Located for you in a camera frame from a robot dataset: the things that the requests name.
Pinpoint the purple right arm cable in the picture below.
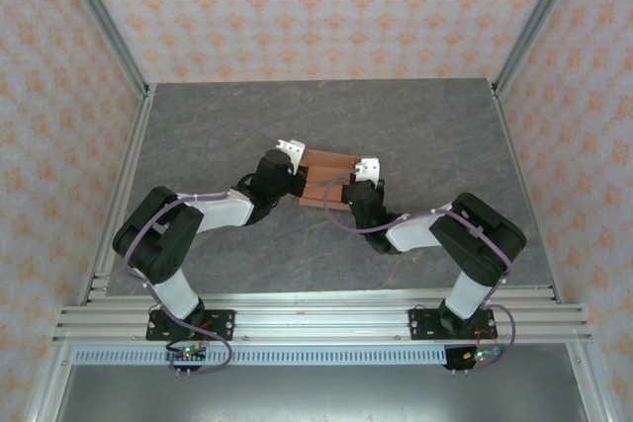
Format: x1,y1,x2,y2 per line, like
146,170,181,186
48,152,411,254
323,169,519,374

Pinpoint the short aluminium frame post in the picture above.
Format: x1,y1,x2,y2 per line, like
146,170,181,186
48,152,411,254
566,342,619,422
27,342,75,422

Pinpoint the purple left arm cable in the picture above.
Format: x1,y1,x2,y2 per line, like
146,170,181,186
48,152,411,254
121,121,286,376

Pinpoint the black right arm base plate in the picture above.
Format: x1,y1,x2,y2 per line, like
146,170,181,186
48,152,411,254
408,307,496,343

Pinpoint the wide aluminium cross beam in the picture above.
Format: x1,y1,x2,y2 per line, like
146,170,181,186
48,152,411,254
51,286,593,344

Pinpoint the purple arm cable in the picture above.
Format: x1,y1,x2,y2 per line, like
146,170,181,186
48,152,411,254
121,121,286,376
323,169,519,374

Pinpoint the grey slotted cable duct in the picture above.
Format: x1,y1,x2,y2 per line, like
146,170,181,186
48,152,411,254
72,347,449,367

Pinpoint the grey metal panel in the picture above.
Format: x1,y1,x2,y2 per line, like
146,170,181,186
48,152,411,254
48,365,589,422

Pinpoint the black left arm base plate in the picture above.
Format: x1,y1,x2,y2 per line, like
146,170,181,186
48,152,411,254
145,309,236,342

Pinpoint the aluminium table side rail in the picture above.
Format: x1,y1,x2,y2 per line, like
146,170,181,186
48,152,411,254
492,80,563,304
78,83,157,304

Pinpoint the long aluminium frame post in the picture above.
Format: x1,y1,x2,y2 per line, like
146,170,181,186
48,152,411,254
492,0,592,97
51,0,152,97

